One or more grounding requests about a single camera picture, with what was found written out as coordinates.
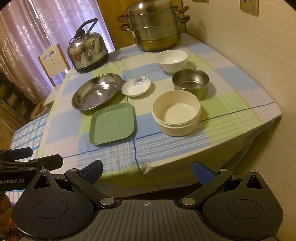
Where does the steel steamer tier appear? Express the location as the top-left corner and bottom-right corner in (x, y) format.
(116, 6), (190, 32)

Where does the round stainless steel plate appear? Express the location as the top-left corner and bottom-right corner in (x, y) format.
(71, 73), (123, 111)

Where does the person's left hand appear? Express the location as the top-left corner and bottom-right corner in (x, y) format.
(0, 193), (11, 229)

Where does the checkered tablecloth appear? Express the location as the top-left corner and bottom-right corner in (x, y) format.
(28, 32), (282, 186)

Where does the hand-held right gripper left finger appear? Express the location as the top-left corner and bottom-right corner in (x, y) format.
(30, 160), (117, 208)

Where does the stainless steel kettle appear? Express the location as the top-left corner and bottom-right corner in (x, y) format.
(67, 17), (109, 74)

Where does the purple curtain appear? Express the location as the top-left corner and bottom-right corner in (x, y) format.
(0, 0), (116, 112)

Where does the cream plastic bowl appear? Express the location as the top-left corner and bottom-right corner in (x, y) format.
(152, 90), (201, 137)

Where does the wooden chair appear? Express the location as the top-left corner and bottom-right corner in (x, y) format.
(38, 44), (72, 87)

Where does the stainless steel bowl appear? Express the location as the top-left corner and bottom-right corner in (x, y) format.
(171, 69), (210, 101)

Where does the steel steamer lid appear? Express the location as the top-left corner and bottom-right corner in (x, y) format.
(126, 0), (178, 17)

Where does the dark shelf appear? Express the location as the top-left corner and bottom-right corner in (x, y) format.
(0, 72), (31, 121)

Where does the white floral ceramic bowl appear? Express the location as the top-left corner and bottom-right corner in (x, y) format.
(154, 49), (188, 74)

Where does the stainless steel steamer pot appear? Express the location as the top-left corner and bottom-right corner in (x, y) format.
(97, 0), (188, 50)

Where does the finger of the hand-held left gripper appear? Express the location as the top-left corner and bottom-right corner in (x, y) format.
(0, 147), (33, 163)
(0, 155), (63, 174)

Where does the blue white patterned cloth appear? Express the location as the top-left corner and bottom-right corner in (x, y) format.
(9, 113), (50, 161)

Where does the green square plate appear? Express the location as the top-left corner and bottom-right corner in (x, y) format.
(88, 103), (135, 146)

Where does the wall socket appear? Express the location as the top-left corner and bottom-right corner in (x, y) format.
(239, 0), (259, 16)

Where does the small white floral saucer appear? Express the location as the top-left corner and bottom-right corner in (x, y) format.
(121, 76), (152, 97)

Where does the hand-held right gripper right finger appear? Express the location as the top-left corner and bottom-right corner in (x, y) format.
(179, 161), (266, 208)

